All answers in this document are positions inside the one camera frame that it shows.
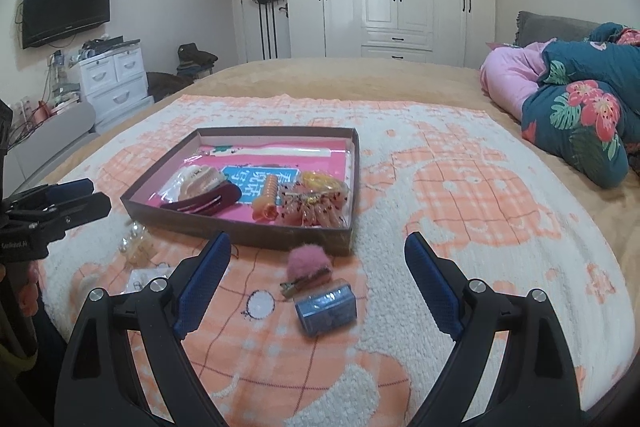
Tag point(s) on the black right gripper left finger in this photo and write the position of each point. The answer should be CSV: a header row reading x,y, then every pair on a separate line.
x,y
99,383

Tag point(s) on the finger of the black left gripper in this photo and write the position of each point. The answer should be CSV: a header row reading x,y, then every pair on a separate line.
x,y
56,220
46,195

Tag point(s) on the pearl earrings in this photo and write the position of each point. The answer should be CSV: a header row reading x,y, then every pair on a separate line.
x,y
136,246

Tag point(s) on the small white earring card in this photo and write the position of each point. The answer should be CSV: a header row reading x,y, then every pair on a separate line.
x,y
139,278

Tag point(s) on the beige claw hair clip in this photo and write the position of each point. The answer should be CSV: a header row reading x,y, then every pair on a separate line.
x,y
190,181

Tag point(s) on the small blue clear box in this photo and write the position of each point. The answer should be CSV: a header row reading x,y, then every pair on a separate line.
x,y
326,308

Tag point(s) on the yellow hair accessory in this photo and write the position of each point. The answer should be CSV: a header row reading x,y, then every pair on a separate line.
x,y
320,183

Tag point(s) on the sheer red-dotted bow hairclip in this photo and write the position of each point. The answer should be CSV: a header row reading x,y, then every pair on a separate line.
x,y
301,207

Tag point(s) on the left hand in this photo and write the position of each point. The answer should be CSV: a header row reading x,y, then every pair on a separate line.
x,y
24,279

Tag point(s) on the white drawer cabinet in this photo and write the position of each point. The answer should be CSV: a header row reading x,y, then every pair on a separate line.
x,y
115,84

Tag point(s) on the peach white fleece blanket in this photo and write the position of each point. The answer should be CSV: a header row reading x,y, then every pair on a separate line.
x,y
478,196

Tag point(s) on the pink book in box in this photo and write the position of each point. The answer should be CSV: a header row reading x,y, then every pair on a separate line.
x,y
260,170

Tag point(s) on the dark clothes pile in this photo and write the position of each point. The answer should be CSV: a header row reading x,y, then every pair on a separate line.
x,y
192,60

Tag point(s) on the shallow brown cardboard box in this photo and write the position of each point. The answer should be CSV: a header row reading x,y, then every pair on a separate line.
x,y
336,242

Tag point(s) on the teal floral quilt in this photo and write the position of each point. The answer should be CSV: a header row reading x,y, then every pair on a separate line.
x,y
586,107

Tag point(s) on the pink quilt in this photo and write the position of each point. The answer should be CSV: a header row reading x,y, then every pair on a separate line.
x,y
509,75

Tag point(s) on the grey pillow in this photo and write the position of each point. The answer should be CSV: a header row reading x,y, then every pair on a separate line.
x,y
532,27

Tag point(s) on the black wall television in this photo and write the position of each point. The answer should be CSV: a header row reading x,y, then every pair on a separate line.
x,y
44,21

